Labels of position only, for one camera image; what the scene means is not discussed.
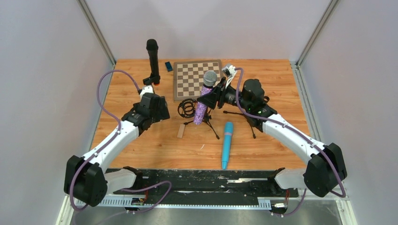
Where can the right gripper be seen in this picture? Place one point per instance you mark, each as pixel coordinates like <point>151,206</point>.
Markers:
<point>219,94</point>

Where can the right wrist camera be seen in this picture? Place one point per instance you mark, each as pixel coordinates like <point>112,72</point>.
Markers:
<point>230,71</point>

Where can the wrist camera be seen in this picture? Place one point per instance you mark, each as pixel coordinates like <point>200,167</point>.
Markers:
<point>230,71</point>
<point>146,89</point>

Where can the small wooden block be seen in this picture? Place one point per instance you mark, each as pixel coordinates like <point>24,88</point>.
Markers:
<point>180,132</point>

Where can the blue toy brick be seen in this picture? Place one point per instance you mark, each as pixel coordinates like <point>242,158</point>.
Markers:
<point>168,66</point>

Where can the blue microphone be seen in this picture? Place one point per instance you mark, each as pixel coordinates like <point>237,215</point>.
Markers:
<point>228,132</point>

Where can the black round-base mic stand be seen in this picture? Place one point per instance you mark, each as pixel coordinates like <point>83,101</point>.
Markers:
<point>151,80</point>

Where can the chessboard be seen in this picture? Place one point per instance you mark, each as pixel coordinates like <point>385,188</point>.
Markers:
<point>188,77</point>

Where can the black clip tripod mic stand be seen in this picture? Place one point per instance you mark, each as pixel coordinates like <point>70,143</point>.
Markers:
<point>252,122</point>

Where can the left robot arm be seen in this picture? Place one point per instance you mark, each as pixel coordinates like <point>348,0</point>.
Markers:
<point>86,177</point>

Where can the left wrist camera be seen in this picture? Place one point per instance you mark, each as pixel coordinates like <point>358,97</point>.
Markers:
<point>146,89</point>

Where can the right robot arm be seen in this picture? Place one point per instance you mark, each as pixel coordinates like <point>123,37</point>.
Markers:
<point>325,167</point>

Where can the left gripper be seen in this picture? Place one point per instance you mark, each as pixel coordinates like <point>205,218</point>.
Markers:
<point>151,80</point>

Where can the black microphone orange end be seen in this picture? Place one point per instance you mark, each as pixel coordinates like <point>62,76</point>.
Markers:
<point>152,48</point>

